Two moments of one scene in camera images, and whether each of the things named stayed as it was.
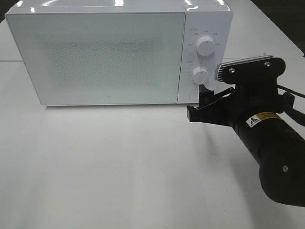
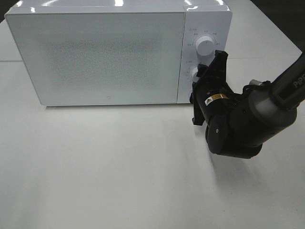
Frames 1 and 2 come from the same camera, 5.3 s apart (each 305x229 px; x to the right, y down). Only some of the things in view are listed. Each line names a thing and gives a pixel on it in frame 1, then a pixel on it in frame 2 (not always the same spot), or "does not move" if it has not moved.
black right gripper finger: [206, 97] -> [218, 64]
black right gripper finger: [217, 113] -> [203, 71]
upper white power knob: [205, 46] does not move
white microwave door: [77, 58] does not move
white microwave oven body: [121, 52] does not move
